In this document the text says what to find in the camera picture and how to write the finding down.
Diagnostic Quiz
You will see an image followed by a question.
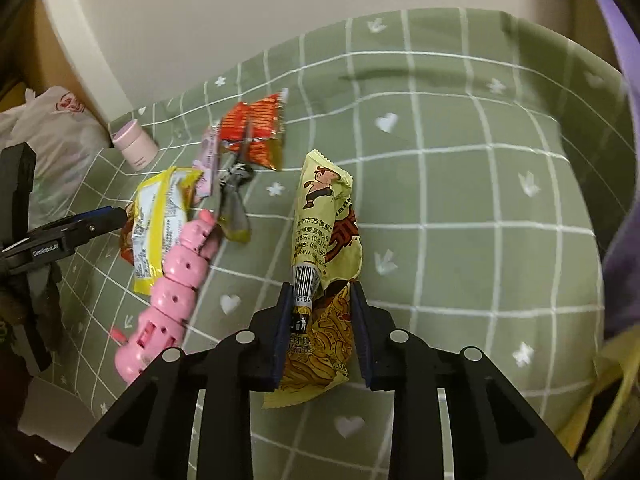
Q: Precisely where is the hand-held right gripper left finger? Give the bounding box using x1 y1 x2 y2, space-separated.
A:
56 282 296 480

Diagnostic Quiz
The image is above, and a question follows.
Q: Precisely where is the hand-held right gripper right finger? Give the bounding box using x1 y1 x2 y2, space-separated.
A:
350 280 583 480

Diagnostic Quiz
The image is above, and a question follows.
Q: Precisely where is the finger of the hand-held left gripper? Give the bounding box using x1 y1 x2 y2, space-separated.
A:
0 142 37 248
60 206 127 251

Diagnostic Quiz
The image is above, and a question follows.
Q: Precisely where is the yellow white-label snack packet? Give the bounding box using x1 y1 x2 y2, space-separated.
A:
131 167 205 296

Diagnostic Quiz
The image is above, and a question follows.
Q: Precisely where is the yellow noodle snack packet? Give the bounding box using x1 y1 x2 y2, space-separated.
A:
263 149 363 409

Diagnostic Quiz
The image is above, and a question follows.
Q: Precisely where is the bin with yellow liner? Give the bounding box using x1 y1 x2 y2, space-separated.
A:
555 330 640 480

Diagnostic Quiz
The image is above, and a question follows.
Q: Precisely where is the white plastic bag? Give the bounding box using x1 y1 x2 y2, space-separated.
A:
0 86 113 221

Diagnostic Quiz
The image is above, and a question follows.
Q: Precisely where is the small pink bottle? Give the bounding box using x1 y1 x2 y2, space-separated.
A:
111 119 160 170

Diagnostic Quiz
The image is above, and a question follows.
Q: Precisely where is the pink caterpillar toy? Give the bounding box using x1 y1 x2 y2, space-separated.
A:
110 209 222 383

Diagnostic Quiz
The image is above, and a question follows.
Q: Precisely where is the pink snack wrapper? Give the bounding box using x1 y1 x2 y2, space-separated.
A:
192 125 223 196

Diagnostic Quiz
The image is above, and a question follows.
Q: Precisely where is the clear black wrapper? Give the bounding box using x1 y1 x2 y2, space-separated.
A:
217 120 253 245

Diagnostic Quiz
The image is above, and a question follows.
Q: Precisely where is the green checked tablecloth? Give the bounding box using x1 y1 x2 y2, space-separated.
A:
37 7 631 480

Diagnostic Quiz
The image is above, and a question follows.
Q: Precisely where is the orange snack packet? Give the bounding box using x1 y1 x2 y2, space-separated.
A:
220 92 288 171

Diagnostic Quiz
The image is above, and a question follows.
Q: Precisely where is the purple pillow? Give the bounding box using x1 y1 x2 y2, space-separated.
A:
582 0 640 343

